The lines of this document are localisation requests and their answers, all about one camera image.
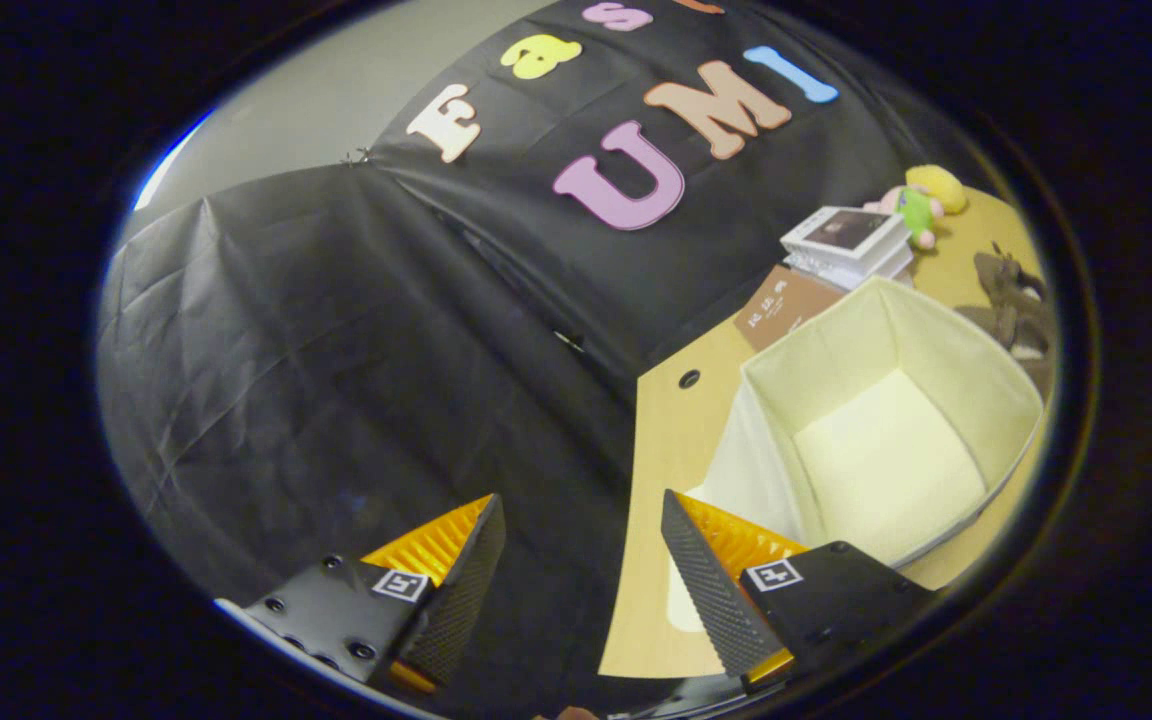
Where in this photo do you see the white book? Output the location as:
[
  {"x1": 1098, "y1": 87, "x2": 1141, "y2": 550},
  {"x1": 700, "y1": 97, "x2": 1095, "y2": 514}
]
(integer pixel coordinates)
[
  {"x1": 786, "y1": 244, "x2": 915, "y2": 280},
  {"x1": 794, "y1": 260, "x2": 916, "y2": 293},
  {"x1": 780, "y1": 205, "x2": 911, "y2": 263}
]

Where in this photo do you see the flat brown card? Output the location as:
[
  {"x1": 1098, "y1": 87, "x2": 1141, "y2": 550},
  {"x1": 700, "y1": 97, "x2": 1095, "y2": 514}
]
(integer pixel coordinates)
[{"x1": 733, "y1": 265, "x2": 849, "y2": 353}]

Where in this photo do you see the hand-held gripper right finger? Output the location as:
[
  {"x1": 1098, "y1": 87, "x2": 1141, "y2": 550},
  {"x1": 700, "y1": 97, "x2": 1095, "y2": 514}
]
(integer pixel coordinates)
[{"x1": 660, "y1": 488, "x2": 937, "y2": 691}]

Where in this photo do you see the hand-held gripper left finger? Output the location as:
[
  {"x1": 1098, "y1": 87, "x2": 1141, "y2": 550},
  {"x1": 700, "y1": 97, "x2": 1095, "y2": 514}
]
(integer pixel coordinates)
[{"x1": 236, "y1": 492, "x2": 509, "y2": 696}]

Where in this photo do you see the green and pink plush toy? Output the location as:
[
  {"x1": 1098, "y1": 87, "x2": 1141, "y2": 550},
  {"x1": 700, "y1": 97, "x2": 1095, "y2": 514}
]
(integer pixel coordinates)
[{"x1": 863, "y1": 184, "x2": 945, "y2": 252}]

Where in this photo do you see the brown fuzzy shoe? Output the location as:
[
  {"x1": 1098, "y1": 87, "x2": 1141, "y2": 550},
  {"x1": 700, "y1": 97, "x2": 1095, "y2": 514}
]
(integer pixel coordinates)
[
  {"x1": 954, "y1": 303, "x2": 1056, "y2": 401},
  {"x1": 973, "y1": 243, "x2": 1047, "y2": 304}
]

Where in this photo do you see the cream fabric storage box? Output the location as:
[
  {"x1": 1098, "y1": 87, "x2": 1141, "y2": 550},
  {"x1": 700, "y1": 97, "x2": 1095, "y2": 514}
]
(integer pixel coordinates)
[{"x1": 666, "y1": 275, "x2": 1047, "y2": 634}]

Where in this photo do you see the yellow plush toy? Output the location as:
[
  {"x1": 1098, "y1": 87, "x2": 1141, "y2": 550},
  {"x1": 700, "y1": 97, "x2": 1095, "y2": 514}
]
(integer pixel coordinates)
[{"x1": 904, "y1": 164, "x2": 968, "y2": 216}]

